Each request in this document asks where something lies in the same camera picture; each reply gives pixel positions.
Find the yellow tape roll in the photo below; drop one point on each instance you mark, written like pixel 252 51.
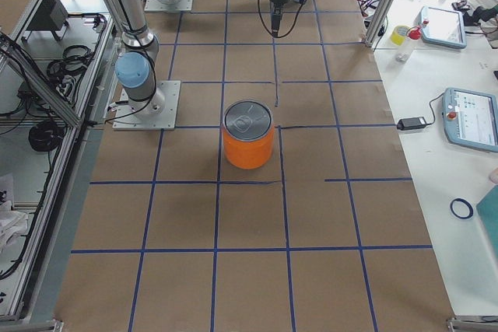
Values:
pixel 399 34

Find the teach pendant far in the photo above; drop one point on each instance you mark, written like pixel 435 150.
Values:
pixel 443 27

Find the teach pendant near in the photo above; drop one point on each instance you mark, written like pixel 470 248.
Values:
pixel 470 119

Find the teal board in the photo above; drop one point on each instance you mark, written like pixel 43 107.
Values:
pixel 488 213

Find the aluminium frame rail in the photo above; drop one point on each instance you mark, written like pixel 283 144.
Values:
pixel 45 90

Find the teach pendant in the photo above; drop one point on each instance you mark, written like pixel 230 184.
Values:
pixel 443 27
pixel 470 119

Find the black power supply brick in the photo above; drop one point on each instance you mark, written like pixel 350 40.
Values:
pixel 411 123

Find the orange can with silver lid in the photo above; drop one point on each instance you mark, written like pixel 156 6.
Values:
pixel 248 133

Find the small clear bottle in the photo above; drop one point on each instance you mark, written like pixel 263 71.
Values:
pixel 402 57

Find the grey control box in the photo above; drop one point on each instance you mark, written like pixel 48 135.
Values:
pixel 50 16

